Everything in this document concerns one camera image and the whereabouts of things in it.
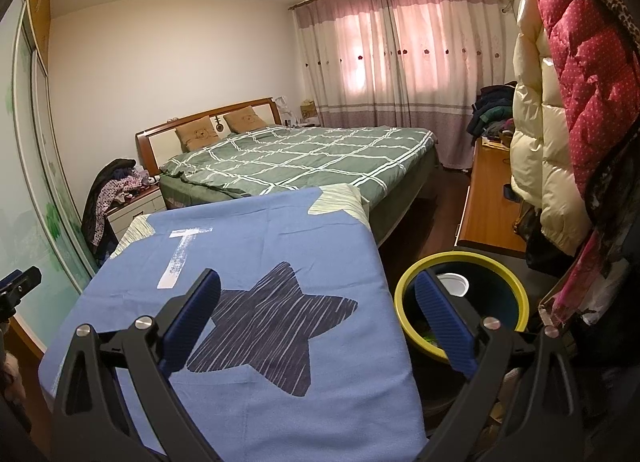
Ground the white yogurt cup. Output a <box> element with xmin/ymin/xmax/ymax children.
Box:
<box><xmin>437</xmin><ymin>272</ymin><xmax>470</xmax><ymax>297</ymax></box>

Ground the green trash in bin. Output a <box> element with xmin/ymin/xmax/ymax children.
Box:
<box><xmin>419</xmin><ymin>330</ymin><xmax>439</xmax><ymax>348</ymax></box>

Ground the yellow-rimmed dark trash bin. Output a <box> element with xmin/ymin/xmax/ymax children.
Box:
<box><xmin>394</xmin><ymin>251</ymin><xmax>529</xmax><ymax>423</ymax></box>

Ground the painted sliding wardrobe door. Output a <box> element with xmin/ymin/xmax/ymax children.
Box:
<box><xmin>0</xmin><ymin>0</ymin><xmax>96</xmax><ymax>352</ymax></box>

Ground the dark clothes pile on cabinet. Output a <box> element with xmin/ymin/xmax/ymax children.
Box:
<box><xmin>81</xmin><ymin>159</ymin><xmax>156</xmax><ymax>266</ymax></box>

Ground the white bedside cabinet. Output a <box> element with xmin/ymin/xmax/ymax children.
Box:
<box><xmin>106</xmin><ymin>187</ymin><xmax>166</xmax><ymax>240</ymax></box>

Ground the blue star-print table cloth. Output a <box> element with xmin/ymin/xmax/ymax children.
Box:
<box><xmin>39</xmin><ymin>185</ymin><xmax>426</xmax><ymax>461</ymax></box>

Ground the orange wooden desk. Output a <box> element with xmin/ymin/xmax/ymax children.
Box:
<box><xmin>456</xmin><ymin>140</ymin><xmax>526</xmax><ymax>258</ymax></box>

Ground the left tan pillow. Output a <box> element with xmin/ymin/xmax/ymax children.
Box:
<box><xmin>176</xmin><ymin>116</ymin><xmax>220</xmax><ymax>152</ymax></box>

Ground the tan pillow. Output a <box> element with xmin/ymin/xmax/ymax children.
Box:
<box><xmin>224</xmin><ymin>106</ymin><xmax>268</xmax><ymax>135</ymax></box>
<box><xmin>176</xmin><ymin>116</ymin><xmax>220</xmax><ymax>152</ymax></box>

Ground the cream puffer jacket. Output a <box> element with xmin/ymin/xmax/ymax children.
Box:
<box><xmin>510</xmin><ymin>0</ymin><xmax>590</xmax><ymax>256</ymax></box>

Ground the wooden bed with headboard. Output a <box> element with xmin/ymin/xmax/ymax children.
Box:
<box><xmin>136</xmin><ymin>98</ymin><xmax>437</xmax><ymax>244</ymax></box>

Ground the right tan pillow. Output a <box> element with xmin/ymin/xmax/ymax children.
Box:
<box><xmin>224</xmin><ymin>106</ymin><xmax>268</xmax><ymax>135</ymax></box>

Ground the green white-grid duvet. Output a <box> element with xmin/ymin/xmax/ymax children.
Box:
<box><xmin>160</xmin><ymin>126</ymin><xmax>435</xmax><ymax>207</ymax></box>

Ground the clothes pile on desk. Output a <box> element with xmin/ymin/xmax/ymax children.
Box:
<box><xmin>466</xmin><ymin>81</ymin><xmax>516</xmax><ymax>142</ymax></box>

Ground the yellow tissue box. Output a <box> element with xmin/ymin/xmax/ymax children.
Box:
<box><xmin>300</xmin><ymin>100</ymin><xmax>318</xmax><ymax>119</ymax></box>

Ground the red dotted puffer jacket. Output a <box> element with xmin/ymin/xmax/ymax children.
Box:
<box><xmin>537</xmin><ymin>0</ymin><xmax>639</xmax><ymax>194</ymax></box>

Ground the pink white window curtain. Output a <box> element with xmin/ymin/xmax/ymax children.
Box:
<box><xmin>293</xmin><ymin>0</ymin><xmax>510</xmax><ymax>169</ymax></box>

